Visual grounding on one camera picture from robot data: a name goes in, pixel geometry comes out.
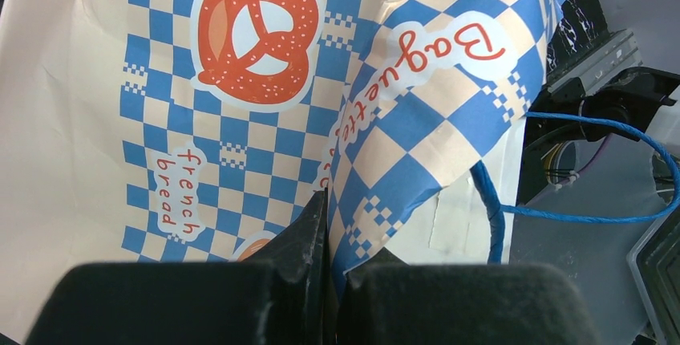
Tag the blue checkered paper bag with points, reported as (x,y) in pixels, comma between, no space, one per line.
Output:
(195,130)

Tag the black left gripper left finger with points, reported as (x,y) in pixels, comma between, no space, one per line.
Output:
(274,296)

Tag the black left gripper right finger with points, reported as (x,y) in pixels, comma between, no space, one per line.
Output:
(387,301)

